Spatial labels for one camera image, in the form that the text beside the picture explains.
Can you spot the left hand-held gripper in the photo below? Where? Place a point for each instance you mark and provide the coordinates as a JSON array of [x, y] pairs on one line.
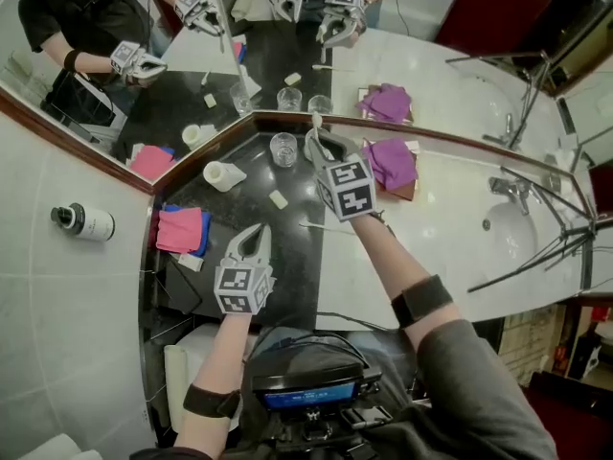
[[242, 285]]

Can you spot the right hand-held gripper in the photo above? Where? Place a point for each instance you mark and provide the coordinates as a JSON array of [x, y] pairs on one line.
[[347, 187]]

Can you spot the white toothbrush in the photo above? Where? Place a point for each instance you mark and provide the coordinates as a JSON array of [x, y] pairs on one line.
[[316, 120], [330, 228]]

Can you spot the person's left forearm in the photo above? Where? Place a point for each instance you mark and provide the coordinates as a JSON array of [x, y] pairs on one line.
[[215, 352]]

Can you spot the person's right forearm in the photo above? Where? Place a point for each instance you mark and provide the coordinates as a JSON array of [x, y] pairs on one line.
[[383, 257]]

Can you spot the blue folded cloth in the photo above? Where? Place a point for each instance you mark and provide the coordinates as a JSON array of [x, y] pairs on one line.
[[206, 230]]

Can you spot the white soap bar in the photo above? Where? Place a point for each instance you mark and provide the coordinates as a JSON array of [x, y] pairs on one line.
[[278, 200]]

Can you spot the small white packet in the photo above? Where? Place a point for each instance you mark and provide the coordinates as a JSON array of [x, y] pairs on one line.
[[190, 262]]

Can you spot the purple cloth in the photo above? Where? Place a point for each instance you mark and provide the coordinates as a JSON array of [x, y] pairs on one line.
[[390, 161]]

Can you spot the pink folded cloth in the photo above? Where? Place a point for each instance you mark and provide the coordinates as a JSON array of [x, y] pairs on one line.
[[179, 230]]

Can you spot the white rolled towel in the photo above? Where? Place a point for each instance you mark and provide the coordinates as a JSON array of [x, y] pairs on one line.
[[222, 175]]

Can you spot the black flat tray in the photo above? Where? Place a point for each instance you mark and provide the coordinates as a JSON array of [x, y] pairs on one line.
[[179, 288]]

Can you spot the brown tray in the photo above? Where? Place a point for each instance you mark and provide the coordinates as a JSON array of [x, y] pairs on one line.
[[402, 192]]

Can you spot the white toilet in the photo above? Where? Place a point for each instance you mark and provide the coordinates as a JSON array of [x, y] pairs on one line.
[[191, 352]]

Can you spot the black chest device with screen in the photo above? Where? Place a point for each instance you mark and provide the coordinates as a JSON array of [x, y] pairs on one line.
[[306, 376]]

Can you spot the white bottle with black cap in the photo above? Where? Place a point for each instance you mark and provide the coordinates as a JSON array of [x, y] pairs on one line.
[[91, 222]]

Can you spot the black left wristband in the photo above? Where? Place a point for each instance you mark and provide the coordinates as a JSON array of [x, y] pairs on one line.
[[206, 400]]

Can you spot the black wristband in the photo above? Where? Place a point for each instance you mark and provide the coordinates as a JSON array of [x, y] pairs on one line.
[[206, 400], [421, 300]]

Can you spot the black right wristband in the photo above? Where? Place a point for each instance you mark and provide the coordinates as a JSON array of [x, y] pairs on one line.
[[421, 300]]

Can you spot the chrome faucet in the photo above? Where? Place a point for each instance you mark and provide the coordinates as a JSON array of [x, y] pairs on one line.
[[512, 192]]

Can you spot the white sink basin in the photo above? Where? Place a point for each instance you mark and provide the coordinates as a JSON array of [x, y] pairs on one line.
[[510, 240]]

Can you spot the black tripod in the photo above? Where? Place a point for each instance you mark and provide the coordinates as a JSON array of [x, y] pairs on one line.
[[565, 237]]

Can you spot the grey sleeve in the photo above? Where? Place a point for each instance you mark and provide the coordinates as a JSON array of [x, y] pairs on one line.
[[469, 391]]

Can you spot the white paper roll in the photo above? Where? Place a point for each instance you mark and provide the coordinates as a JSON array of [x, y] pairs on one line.
[[52, 448]]

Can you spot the wall mirror with wooden frame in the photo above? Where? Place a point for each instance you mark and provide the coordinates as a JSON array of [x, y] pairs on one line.
[[455, 65], [96, 89]]

